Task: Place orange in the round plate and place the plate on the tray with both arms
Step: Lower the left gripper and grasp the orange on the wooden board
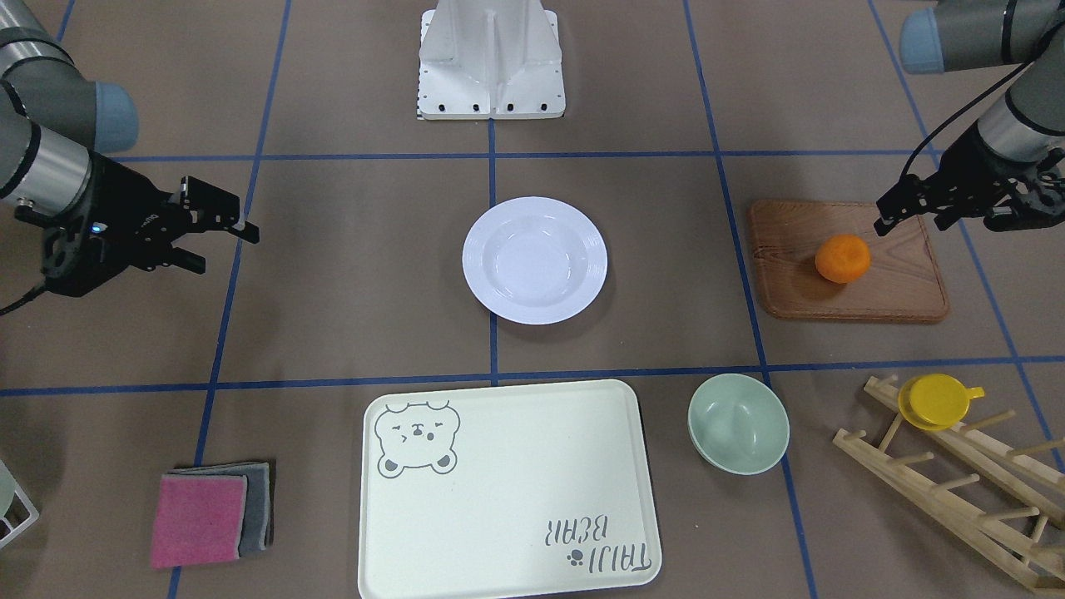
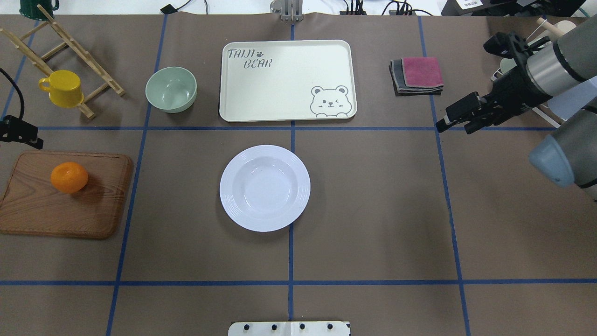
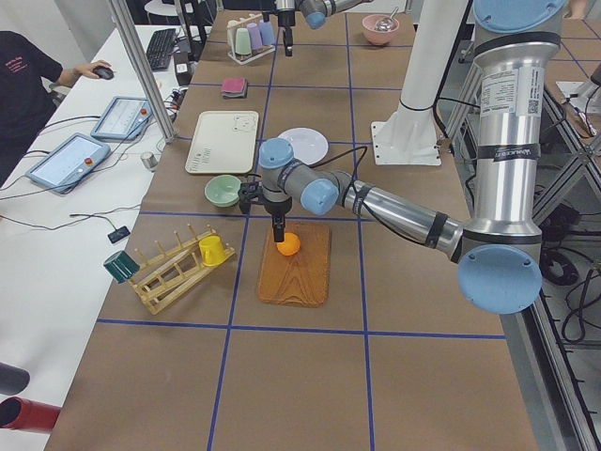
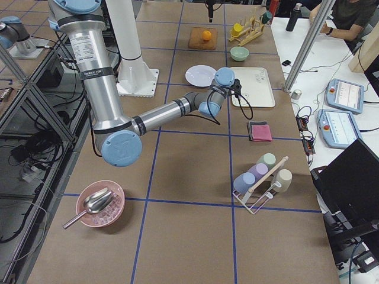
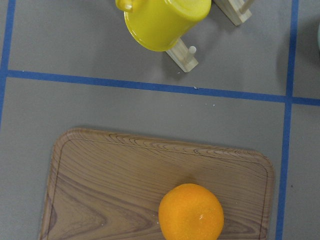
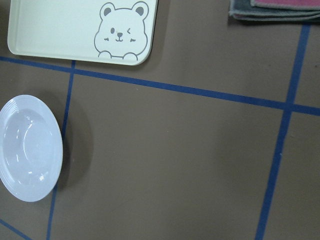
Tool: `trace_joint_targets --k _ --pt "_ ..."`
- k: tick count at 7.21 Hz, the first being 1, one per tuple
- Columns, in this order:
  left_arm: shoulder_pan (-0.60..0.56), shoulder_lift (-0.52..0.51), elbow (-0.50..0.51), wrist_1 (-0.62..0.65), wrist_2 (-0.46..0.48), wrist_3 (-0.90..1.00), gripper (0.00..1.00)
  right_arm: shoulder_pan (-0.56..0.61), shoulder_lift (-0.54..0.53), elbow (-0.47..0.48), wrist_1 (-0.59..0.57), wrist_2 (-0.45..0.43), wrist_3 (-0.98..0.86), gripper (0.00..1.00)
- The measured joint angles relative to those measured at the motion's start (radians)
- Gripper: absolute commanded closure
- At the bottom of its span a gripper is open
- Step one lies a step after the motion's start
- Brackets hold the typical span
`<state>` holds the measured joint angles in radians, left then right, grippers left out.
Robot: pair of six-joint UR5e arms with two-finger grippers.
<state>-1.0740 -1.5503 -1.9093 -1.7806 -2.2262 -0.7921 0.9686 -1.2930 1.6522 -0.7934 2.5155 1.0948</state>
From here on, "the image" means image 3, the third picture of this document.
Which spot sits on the blue tumbler cup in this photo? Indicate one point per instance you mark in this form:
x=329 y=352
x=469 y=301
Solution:
x=266 y=33

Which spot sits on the aluminium frame post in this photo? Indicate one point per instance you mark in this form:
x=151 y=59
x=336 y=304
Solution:
x=137 y=56

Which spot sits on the orange fruit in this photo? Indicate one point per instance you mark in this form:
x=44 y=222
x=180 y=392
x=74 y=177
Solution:
x=290 y=246

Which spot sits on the pink folded cloth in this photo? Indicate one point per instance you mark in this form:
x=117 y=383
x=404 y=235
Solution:
x=234 y=85

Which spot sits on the green bowl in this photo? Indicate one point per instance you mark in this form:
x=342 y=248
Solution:
x=223 y=191

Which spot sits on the wooden cutting board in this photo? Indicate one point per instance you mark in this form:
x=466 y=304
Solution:
x=298 y=280

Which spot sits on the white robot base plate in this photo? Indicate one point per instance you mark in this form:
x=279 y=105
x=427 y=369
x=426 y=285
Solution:
x=398 y=142

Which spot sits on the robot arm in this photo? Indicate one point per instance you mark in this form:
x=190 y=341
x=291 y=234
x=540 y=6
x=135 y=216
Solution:
x=497 y=249
x=314 y=12

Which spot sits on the green tumbler cup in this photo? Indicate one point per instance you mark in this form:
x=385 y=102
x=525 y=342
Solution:
x=242 y=43

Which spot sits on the black computer mouse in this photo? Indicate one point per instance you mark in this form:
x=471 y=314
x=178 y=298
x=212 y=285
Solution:
x=104 y=73

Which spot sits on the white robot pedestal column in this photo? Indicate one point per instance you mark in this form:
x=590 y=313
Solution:
x=438 y=25

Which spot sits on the white wire cup rack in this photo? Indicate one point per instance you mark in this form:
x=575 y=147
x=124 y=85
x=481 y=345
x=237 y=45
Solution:
x=231 y=32

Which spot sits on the red cylinder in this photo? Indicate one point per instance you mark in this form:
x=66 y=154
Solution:
x=27 y=415

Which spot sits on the grey folded cloth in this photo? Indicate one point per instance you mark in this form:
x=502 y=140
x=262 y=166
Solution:
x=233 y=94

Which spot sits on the metal scoop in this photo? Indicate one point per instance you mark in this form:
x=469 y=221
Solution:
x=387 y=23

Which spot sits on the black keyboard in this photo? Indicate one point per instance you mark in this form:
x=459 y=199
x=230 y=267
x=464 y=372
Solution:
x=160 y=48

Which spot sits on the teach pendant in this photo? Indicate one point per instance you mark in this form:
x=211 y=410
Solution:
x=124 y=119
x=67 y=165

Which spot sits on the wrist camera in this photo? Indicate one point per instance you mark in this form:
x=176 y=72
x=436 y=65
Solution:
x=249 y=194

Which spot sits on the dark green mug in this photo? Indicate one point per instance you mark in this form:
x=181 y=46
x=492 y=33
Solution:
x=121 y=266

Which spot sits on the small black sensor puck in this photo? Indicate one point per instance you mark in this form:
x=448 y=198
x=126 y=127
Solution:
x=118 y=234

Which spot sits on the purple tumbler cup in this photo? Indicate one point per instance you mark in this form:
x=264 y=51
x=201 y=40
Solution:
x=255 y=36

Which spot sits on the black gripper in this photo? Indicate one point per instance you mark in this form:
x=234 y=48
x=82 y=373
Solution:
x=277 y=207
x=285 y=19

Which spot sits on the person's hand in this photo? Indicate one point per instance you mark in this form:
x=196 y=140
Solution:
x=91 y=68

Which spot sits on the small metal can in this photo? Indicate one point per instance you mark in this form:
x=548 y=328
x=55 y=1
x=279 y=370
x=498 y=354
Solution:
x=149 y=161

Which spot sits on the cream bear tray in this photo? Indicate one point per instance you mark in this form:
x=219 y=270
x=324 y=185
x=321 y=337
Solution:
x=223 y=143

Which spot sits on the white round plate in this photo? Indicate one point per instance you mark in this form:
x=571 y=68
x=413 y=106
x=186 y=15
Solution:
x=310 y=146

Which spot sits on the yellow mug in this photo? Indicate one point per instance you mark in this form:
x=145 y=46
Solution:
x=212 y=251

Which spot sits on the teach pendant near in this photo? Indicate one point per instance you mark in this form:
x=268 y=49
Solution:
x=67 y=165

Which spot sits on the wooden drying rack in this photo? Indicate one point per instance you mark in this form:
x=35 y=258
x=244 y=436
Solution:
x=168 y=276

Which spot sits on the pink bowl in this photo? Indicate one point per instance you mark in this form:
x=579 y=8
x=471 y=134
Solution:
x=376 y=34

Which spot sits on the person in black shirt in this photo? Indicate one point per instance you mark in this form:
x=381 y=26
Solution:
x=26 y=105

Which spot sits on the teach pendant far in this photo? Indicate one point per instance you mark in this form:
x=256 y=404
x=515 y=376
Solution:
x=124 y=119

